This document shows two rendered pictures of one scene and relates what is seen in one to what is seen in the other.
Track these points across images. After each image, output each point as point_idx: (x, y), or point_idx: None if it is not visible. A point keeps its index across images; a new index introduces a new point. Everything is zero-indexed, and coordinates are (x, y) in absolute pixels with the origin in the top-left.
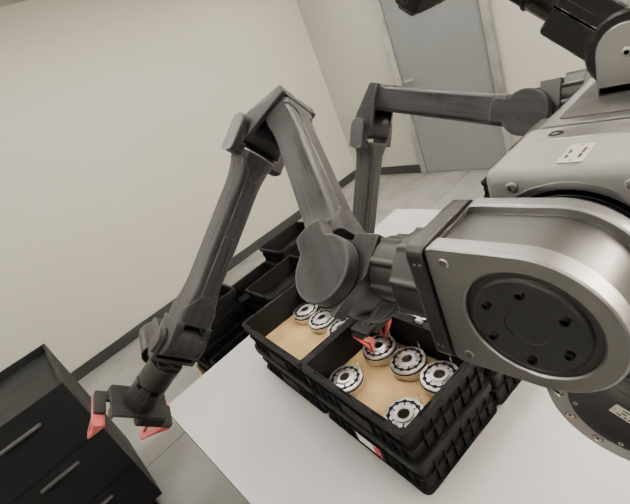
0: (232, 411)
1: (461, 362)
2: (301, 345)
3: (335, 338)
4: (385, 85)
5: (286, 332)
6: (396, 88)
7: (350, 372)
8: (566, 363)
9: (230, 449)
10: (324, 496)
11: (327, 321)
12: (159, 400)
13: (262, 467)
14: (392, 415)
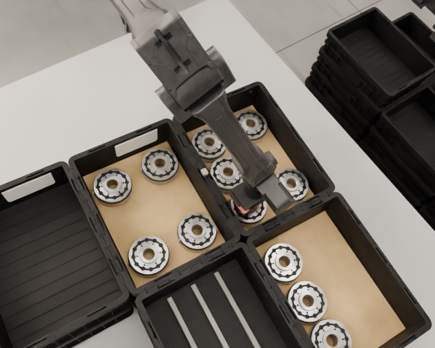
0: (426, 284)
1: None
2: (337, 280)
3: (295, 206)
4: (161, 9)
5: (361, 323)
6: (152, 1)
7: (284, 184)
8: None
9: (415, 233)
10: (320, 153)
11: (300, 288)
12: None
13: (376, 199)
14: (259, 127)
